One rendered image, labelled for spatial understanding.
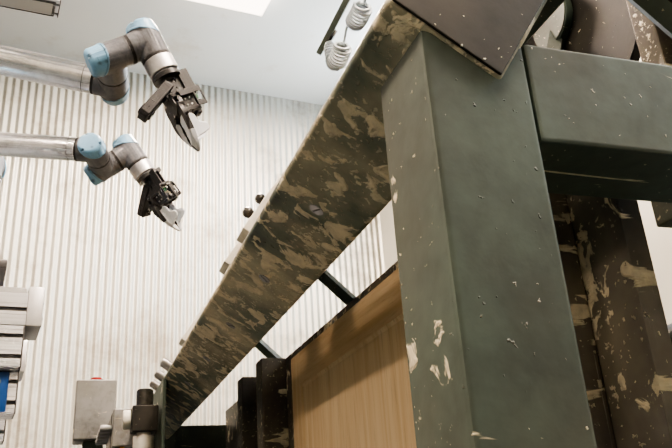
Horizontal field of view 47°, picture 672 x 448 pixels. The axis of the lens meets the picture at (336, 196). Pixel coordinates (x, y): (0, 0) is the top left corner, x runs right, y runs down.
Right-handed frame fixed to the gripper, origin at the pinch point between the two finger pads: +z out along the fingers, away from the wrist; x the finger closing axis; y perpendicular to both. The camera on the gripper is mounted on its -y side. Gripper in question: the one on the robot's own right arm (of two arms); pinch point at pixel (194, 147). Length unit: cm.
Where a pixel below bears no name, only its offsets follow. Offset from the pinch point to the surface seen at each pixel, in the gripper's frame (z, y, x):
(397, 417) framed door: 71, -20, -61
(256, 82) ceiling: -164, 243, 353
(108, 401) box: 38, -24, 86
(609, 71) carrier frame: 50, -22, -123
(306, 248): 46, -30, -79
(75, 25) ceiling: -231, 114, 321
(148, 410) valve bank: 50, -30, 24
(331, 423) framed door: 70, -15, -30
